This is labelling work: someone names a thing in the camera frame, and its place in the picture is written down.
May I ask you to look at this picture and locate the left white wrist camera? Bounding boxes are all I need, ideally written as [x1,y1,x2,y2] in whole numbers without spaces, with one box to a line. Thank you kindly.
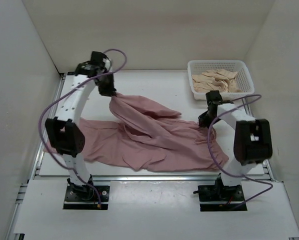
[103,58,113,72]

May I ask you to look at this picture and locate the pink trousers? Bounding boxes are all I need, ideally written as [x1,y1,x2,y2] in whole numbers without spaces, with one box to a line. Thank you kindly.
[43,92,230,173]

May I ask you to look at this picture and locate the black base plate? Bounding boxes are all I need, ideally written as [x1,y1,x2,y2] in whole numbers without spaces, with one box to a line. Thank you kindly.
[193,184,248,212]
[63,183,110,211]

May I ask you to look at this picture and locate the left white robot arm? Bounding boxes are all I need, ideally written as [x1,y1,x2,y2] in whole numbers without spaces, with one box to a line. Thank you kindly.
[45,51,116,201]

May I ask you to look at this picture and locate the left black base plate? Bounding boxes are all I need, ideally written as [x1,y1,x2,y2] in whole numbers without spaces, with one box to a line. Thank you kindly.
[63,183,110,211]

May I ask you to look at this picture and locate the left aluminium rail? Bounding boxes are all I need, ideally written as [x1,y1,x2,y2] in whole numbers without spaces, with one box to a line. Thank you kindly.
[0,72,66,240]

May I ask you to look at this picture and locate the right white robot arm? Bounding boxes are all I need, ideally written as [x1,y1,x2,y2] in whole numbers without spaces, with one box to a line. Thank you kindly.
[198,90,273,202]

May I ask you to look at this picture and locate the white plastic basket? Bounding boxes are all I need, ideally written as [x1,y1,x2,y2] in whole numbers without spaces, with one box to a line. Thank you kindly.
[187,60,255,101]

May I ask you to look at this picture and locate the beige trousers in basket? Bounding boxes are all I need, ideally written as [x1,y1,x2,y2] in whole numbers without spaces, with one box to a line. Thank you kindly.
[191,69,242,93]

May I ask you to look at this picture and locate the front aluminium rail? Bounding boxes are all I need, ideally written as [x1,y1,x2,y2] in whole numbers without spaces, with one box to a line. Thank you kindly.
[91,174,273,183]

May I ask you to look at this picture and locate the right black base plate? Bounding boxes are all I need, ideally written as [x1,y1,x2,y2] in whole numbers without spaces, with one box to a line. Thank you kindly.
[193,184,248,212]

